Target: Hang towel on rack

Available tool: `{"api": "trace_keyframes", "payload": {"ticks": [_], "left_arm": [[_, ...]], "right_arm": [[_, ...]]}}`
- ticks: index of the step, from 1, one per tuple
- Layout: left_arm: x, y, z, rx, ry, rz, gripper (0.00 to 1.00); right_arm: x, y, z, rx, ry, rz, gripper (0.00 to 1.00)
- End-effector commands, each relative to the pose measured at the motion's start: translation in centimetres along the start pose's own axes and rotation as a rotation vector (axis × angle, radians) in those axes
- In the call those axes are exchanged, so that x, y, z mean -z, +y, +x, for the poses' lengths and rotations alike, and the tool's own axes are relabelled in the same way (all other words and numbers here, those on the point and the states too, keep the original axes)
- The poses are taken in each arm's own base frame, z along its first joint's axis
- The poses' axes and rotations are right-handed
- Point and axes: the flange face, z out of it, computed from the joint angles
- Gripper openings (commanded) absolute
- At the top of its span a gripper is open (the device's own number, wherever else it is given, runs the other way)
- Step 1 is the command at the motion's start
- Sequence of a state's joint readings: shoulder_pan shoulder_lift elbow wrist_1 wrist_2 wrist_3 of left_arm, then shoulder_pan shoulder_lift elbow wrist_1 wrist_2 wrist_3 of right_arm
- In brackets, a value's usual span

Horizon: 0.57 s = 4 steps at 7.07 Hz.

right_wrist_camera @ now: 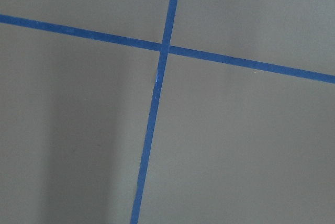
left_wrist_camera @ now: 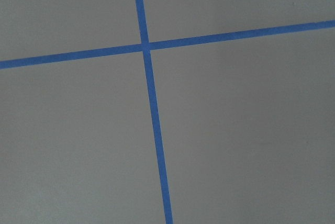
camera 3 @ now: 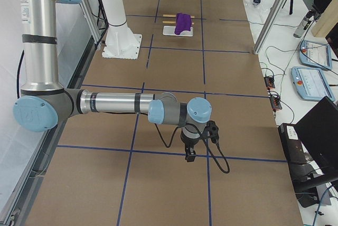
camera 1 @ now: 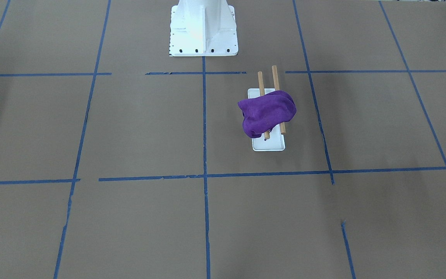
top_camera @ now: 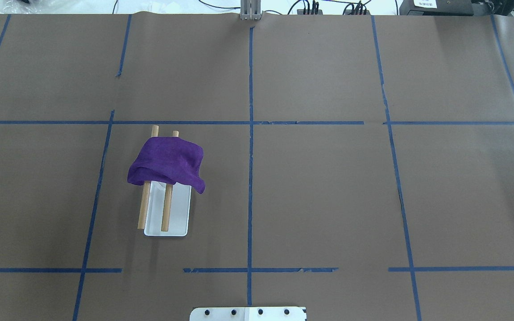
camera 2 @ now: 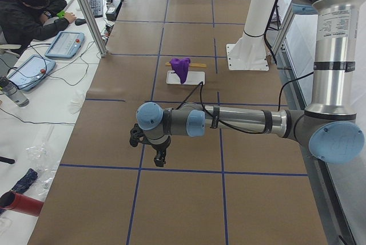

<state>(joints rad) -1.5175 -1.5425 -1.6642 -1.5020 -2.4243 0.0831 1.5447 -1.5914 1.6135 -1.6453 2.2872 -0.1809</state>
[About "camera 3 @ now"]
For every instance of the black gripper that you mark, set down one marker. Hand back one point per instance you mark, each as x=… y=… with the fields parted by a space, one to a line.
x=189 y=142

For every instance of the purple towel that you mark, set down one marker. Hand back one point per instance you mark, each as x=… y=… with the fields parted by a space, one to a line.
x=183 y=23

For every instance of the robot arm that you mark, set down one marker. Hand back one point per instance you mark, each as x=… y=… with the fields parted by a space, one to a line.
x=45 y=102

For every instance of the white towel rack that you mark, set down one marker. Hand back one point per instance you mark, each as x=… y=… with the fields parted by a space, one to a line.
x=169 y=26

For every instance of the black desktop box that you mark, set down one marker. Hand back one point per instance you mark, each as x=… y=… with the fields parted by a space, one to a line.
x=292 y=145

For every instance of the orange black power strip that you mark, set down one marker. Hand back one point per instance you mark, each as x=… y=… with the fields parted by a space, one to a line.
x=274 y=97

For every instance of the black monitor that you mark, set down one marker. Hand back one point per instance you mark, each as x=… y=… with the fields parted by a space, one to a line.
x=317 y=130

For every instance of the blue teach pendant near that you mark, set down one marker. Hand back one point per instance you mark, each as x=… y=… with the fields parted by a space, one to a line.
x=311 y=83

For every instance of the blue teach pendant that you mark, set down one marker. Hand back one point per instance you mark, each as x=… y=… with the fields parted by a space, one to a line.
x=314 y=54
x=311 y=83

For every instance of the blue teach pendant far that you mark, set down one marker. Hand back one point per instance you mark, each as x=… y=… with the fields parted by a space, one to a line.
x=314 y=54

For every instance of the grey water bottle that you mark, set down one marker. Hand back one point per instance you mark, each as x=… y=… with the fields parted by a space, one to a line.
x=304 y=24

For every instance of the black small tripod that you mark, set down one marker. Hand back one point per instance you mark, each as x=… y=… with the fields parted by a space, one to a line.
x=291 y=3

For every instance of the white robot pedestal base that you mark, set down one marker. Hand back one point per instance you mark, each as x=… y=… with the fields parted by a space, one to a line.
x=120 y=41

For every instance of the aluminium frame post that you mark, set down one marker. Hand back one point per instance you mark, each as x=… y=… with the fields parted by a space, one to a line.
x=267 y=25

